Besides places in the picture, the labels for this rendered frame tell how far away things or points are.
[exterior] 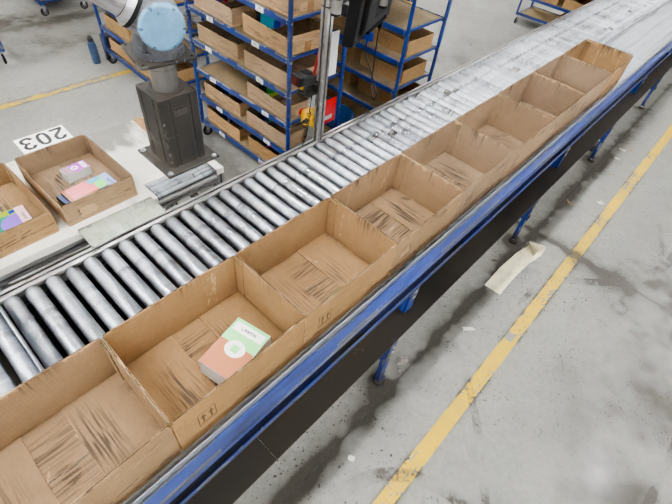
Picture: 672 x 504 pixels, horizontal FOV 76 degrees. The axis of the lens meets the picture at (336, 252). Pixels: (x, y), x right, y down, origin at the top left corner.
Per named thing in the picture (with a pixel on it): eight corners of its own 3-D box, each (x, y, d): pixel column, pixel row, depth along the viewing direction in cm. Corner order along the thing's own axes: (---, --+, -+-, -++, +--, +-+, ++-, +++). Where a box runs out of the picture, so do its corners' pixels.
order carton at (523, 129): (485, 124, 221) (498, 92, 208) (538, 150, 209) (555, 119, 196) (443, 152, 199) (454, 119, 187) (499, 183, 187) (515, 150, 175)
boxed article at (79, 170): (63, 178, 180) (59, 169, 177) (86, 168, 186) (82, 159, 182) (70, 184, 178) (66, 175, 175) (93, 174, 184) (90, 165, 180)
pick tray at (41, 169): (90, 152, 194) (83, 133, 187) (139, 194, 179) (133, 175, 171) (23, 178, 178) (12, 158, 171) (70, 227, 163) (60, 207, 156)
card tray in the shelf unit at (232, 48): (198, 38, 286) (196, 22, 279) (234, 28, 303) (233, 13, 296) (238, 61, 270) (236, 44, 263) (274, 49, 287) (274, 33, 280)
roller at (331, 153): (319, 146, 224) (319, 138, 220) (398, 197, 203) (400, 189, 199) (312, 150, 221) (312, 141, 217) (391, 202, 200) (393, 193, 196)
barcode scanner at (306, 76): (287, 94, 198) (290, 71, 191) (305, 90, 206) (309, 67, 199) (297, 100, 195) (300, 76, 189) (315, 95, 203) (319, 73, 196)
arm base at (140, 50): (124, 44, 165) (116, 16, 158) (172, 35, 174) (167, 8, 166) (142, 66, 156) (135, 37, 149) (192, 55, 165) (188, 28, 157)
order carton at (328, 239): (325, 231, 157) (329, 195, 144) (388, 278, 145) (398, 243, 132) (237, 290, 136) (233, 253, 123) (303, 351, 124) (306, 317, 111)
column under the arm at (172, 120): (137, 151, 198) (118, 82, 174) (187, 132, 212) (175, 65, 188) (169, 179, 187) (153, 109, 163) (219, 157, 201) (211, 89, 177)
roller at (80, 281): (79, 269, 157) (74, 260, 153) (159, 364, 135) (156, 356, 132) (65, 276, 154) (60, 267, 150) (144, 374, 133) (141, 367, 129)
